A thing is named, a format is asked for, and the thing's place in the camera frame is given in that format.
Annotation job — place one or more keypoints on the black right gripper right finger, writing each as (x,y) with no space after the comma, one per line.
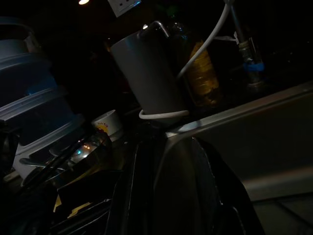
(220,195)

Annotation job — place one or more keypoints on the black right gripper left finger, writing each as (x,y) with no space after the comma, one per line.
(127,195)

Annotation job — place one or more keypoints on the shiny round steel bowl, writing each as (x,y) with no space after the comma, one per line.
(85,151)

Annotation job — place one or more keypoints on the white mug with cartoon print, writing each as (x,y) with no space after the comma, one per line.
(110,124)

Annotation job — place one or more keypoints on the black chopstick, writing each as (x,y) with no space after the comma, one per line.
(58,160)

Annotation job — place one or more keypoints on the stainless steel sink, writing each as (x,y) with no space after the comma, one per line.
(269,134)

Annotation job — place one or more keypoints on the yellow oil bottle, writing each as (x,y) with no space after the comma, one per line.
(203,73)

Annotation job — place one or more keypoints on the grey electric kettle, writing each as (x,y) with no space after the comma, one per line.
(146,73)

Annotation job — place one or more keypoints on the white tiered food steamer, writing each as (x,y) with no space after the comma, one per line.
(36,98)

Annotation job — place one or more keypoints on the metal faucet with blue tape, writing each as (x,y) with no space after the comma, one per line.
(252,66)

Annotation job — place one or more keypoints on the white wall socket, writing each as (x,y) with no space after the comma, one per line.
(122,7)

